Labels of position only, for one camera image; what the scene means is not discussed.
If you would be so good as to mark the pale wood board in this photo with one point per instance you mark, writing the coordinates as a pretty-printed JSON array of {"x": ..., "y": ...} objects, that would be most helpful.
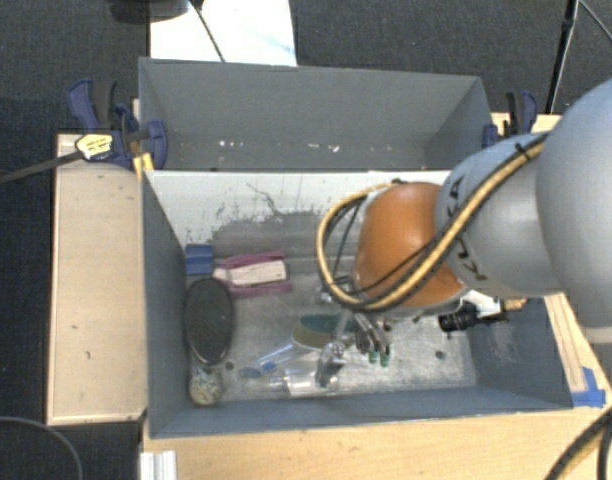
[{"x": 98, "y": 293}]

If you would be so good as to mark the green and yellow round sponge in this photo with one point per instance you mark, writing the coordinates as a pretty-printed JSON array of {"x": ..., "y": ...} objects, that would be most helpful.
[{"x": 316, "y": 329}]

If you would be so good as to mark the speckled pale stone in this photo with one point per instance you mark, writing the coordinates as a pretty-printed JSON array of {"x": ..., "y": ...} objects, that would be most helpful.
[{"x": 206, "y": 387}]

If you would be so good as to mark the black cylinder on white bracket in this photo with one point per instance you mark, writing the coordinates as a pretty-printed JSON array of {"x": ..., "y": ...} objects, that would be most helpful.
[{"x": 458, "y": 321}]

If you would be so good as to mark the black oval dish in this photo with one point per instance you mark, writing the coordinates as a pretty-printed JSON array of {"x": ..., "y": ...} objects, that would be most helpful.
[{"x": 208, "y": 320}]

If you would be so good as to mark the blue sponge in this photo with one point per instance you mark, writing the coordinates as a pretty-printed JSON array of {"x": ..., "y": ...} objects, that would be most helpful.
[{"x": 199, "y": 258}]

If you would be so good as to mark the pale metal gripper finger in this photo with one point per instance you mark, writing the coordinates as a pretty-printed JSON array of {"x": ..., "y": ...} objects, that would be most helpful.
[
  {"x": 338, "y": 350},
  {"x": 327, "y": 373}
]

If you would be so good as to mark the clear tube with blue tip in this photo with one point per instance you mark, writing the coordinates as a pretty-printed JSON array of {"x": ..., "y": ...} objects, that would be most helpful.
[{"x": 275, "y": 357}]

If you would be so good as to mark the grey metal bin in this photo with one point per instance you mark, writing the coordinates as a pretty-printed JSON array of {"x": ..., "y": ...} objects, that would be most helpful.
[{"x": 286, "y": 118}]

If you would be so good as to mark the clear plastic bottle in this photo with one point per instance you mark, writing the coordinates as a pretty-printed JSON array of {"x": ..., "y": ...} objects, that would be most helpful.
[{"x": 291, "y": 382}]

